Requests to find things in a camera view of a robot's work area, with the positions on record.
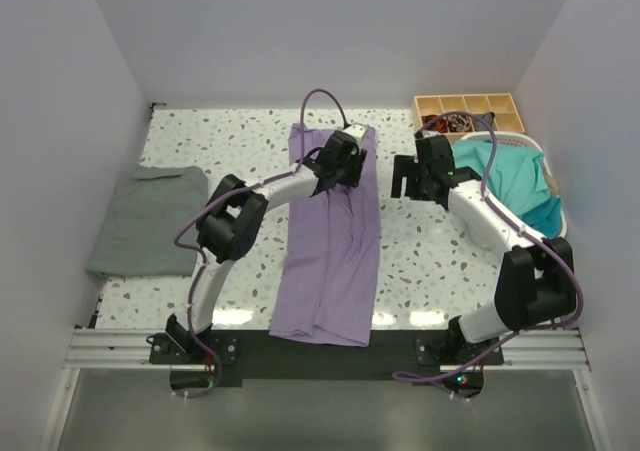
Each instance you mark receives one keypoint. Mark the wooden compartment tray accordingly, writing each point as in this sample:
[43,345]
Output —
[507,118]

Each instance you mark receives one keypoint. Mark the blue t shirt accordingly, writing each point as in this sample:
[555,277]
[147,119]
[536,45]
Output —
[546,218]

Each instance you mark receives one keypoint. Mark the folded grey t shirt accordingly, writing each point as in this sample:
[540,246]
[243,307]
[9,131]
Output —
[148,209]

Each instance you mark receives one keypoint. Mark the teal t shirt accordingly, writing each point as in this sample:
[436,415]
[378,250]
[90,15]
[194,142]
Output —
[516,176]

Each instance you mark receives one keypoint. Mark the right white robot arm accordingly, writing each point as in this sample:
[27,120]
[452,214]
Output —
[536,281]

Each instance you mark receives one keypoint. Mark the orange black rolled socks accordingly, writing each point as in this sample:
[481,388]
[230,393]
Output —
[436,123]

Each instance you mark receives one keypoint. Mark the purple t shirt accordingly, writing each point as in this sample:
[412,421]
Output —
[329,277]

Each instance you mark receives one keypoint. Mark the beige garment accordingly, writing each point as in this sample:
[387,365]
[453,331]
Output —
[552,183]

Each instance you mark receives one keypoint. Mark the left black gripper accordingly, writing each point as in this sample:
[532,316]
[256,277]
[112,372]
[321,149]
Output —
[356,159]

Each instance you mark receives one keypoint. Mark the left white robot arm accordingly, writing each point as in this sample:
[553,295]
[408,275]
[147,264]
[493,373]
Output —
[228,225]

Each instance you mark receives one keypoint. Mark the aluminium frame rail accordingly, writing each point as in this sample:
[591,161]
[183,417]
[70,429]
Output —
[111,397]

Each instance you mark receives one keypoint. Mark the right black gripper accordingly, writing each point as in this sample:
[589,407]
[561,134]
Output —
[405,166]

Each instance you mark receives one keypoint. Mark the patterned rolled socks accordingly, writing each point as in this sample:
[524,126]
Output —
[459,123]

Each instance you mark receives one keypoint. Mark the grey rolled socks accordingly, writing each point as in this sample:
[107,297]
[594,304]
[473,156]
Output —
[484,122]

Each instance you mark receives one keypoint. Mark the white laundry basket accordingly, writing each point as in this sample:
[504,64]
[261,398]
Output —
[519,140]

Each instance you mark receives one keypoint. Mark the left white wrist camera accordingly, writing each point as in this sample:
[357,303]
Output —
[357,132]

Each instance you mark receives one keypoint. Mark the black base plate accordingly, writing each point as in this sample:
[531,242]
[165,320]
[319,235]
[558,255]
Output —
[255,355]

